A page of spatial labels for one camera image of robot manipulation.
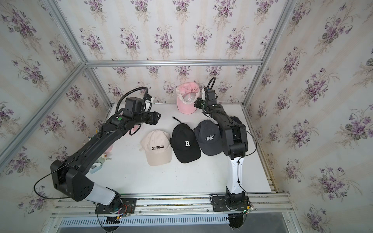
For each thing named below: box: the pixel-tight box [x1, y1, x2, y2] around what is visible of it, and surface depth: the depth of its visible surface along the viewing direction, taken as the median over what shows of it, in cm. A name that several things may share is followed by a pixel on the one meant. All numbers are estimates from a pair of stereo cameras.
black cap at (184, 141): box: [169, 116, 202, 164], surface depth 93 cm
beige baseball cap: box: [139, 129, 173, 167], surface depth 92 cm
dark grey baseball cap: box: [194, 119, 223, 156], surface depth 97 cm
